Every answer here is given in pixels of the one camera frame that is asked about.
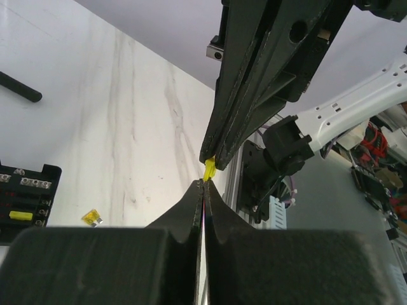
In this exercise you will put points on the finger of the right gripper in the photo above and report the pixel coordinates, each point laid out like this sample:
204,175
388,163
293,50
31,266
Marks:
279,44
242,29

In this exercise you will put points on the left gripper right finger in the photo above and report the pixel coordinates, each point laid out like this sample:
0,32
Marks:
246,265

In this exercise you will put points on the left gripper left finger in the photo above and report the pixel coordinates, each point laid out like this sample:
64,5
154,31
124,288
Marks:
157,264

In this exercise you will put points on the yellow blade fuse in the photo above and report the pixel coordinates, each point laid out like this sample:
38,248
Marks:
22,216
92,218
210,169

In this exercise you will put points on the black fuse box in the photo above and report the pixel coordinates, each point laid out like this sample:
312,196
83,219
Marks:
26,191

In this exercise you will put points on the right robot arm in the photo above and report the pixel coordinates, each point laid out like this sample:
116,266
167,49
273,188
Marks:
369,97

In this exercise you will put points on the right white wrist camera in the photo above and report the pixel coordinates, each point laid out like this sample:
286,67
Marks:
214,52

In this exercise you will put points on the slotted grey cable duct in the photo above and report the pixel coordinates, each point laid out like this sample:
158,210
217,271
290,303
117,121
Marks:
277,217

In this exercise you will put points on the claw hammer black handle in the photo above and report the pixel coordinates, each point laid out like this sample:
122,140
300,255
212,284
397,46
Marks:
19,88

